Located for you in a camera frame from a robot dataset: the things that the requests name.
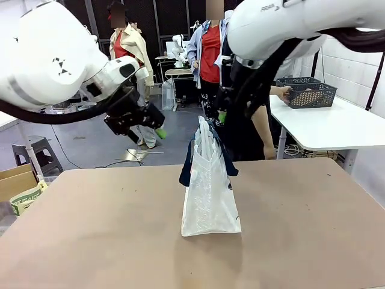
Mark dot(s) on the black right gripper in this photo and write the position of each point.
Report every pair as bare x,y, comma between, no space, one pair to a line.
227,99

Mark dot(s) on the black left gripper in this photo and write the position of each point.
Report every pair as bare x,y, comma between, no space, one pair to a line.
132,114

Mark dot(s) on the translucent white shopping bag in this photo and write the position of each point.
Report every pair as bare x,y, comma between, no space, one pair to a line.
207,195

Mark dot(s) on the grey herringbone plastic basket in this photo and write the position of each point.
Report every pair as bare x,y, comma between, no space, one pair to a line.
312,97

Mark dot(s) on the person's right forearm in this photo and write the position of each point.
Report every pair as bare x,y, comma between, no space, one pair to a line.
263,132

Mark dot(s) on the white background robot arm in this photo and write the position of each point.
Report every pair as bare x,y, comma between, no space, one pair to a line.
179,48

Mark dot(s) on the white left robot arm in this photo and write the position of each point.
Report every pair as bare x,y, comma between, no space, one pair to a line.
45,45

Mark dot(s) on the person's left hand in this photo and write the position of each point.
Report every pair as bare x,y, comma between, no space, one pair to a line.
281,93

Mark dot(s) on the person in black shirt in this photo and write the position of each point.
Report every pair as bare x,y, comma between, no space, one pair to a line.
240,141

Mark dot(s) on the clear plastic floor container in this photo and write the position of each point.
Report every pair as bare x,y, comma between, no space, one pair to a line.
168,96

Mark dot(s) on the wooden background desk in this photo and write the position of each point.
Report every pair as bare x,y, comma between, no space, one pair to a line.
180,73

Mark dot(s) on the grey lattice plastic basket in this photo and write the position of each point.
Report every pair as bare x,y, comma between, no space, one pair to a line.
297,80

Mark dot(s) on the mannequin with cream jacket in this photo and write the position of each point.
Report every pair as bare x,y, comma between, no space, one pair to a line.
129,45

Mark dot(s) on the white side table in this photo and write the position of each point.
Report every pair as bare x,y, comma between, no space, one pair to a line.
325,129

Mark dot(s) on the black upright pole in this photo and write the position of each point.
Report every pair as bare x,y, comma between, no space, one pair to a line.
315,66

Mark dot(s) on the grey step stool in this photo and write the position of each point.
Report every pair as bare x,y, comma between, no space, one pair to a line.
39,153

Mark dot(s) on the white desk with leg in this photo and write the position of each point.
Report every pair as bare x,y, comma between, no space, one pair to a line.
30,150

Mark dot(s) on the green printed paper sack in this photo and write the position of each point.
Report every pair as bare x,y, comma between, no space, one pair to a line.
27,200

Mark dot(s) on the brown cardboard box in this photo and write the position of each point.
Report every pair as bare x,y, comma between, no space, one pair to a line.
16,183

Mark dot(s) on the black slanted stand pole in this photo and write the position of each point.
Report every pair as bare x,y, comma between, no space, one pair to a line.
376,81

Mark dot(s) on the metal mannequin base plate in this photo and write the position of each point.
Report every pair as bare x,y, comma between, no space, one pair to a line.
138,155

